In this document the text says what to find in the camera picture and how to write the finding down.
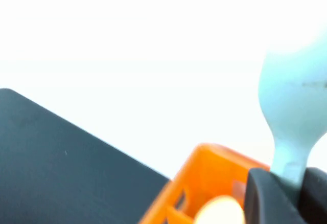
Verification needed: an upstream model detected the pale green plastic spoon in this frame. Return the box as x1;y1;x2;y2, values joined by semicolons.
258;27;327;192

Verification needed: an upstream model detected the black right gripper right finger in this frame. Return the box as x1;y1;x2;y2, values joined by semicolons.
297;167;327;224

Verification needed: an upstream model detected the yellow plastic spoon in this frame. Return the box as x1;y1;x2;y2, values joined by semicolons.
195;195;246;224

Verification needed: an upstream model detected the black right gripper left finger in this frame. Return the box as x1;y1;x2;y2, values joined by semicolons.
244;167;307;224

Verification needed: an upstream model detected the orange plastic cutlery holder crate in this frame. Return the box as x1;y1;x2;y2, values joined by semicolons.
137;143;271;224

